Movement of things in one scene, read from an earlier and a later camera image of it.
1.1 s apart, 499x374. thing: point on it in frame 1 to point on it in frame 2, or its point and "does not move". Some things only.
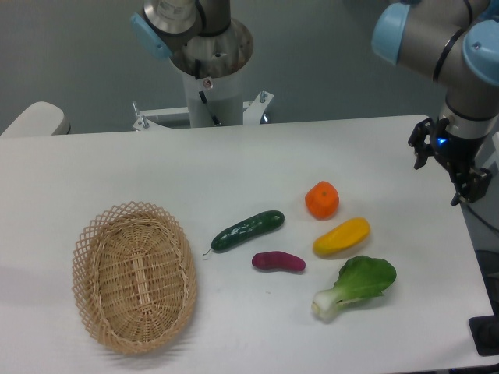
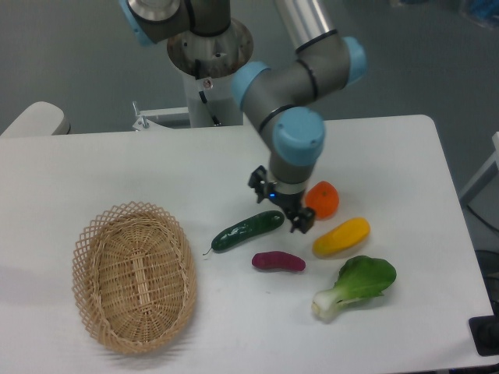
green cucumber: [245, 230] does not move
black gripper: [458, 153] to [258, 182]
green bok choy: [360, 277] does not move
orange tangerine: [322, 200] does not move
